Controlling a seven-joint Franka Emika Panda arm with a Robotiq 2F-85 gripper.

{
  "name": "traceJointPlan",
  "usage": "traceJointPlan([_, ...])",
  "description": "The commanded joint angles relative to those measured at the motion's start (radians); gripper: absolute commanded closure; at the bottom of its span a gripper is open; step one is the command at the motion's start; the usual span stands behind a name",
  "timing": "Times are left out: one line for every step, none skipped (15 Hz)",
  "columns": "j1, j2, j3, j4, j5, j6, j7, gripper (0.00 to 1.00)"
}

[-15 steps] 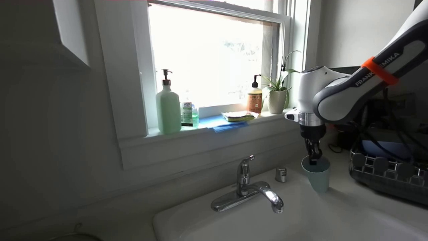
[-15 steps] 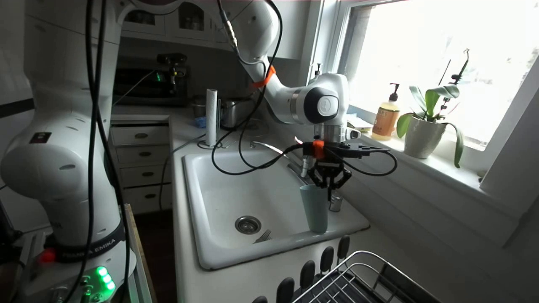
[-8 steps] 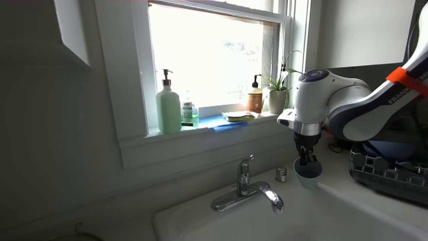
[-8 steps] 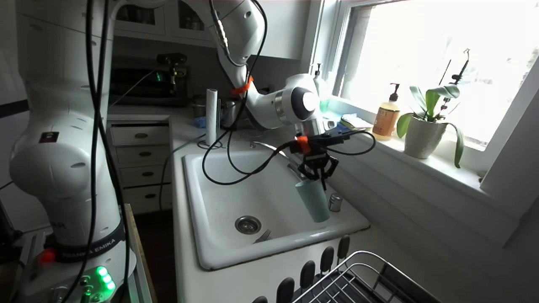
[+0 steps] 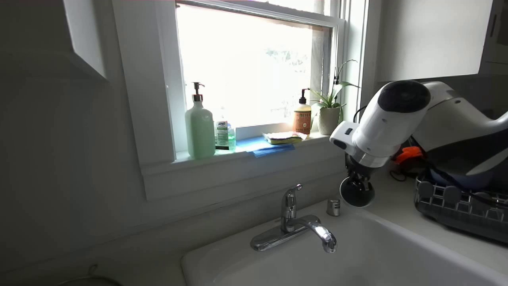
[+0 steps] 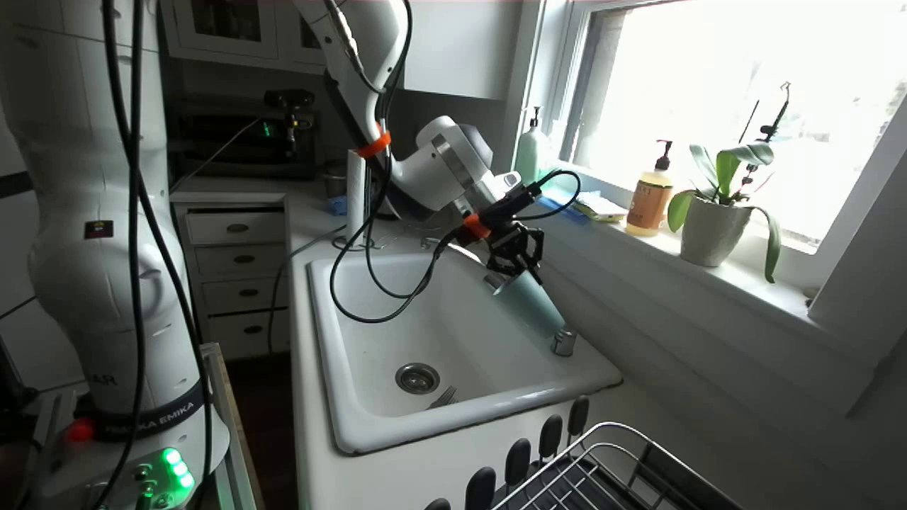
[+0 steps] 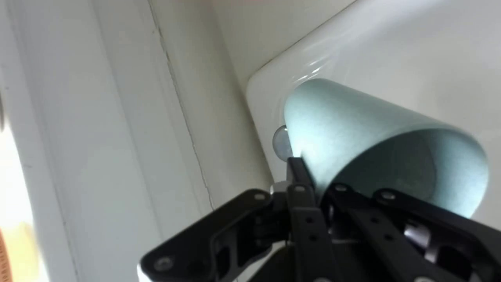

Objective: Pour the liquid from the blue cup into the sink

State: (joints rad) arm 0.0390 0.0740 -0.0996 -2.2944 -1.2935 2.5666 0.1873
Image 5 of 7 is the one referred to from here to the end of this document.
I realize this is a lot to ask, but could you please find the white sink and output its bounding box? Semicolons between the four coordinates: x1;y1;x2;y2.
181;201;508;286

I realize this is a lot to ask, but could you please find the potted plant in white pot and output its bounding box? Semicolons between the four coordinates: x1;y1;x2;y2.
309;59;362;136

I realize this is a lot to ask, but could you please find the tap lever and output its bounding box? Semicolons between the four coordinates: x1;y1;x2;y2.
283;183;304;209

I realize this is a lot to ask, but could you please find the orange soap pump bottle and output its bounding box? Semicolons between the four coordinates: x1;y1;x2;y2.
293;88;312;136

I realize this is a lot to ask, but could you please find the yellow sponge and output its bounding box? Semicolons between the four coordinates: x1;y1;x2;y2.
262;131;308;145

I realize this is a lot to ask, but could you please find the chrome tap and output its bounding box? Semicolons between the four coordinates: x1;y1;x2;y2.
250;183;338;254

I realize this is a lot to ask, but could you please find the blue cloth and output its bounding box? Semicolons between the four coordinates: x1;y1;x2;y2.
236;136;296;158

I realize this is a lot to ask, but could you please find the blue bowl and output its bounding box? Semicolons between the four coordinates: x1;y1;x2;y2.
430;168;494;191

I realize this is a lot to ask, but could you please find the grey dish rack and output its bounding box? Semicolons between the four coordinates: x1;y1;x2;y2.
414;172;508;244

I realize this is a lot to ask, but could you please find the small green sanitizer bottle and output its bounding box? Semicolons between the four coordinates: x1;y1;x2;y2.
215;121;237;153

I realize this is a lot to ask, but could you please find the window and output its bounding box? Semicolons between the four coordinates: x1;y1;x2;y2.
112;0;369;167

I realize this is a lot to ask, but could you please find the green soap pump bottle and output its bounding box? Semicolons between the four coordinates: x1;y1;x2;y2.
185;82;216;160

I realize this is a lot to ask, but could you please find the white wall cabinet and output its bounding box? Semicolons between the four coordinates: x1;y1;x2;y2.
0;0;108;81
376;0;495;83

